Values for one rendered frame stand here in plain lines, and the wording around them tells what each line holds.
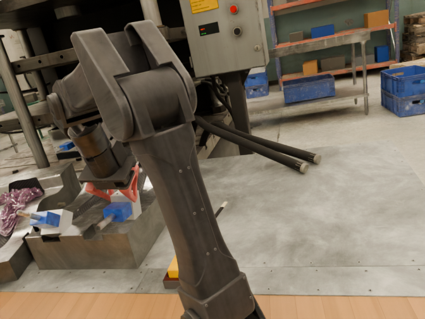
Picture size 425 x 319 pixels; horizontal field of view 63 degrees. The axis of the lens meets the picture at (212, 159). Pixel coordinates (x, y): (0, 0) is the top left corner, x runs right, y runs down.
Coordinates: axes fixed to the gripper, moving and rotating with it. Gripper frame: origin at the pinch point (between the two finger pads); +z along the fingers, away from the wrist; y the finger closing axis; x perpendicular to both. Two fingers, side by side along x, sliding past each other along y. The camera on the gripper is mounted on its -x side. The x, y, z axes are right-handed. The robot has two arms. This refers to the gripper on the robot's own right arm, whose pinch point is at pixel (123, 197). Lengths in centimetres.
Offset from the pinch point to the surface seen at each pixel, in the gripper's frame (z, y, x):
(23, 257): 11.7, 27.7, 9.0
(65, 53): 3, 59, -81
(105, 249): 7.0, 3.9, 8.5
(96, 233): 8.0, 8.5, 4.0
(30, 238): 5.2, 22.2, 7.6
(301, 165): 22, -37, -30
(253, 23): 2, -21, -87
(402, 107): 196, -144, -285
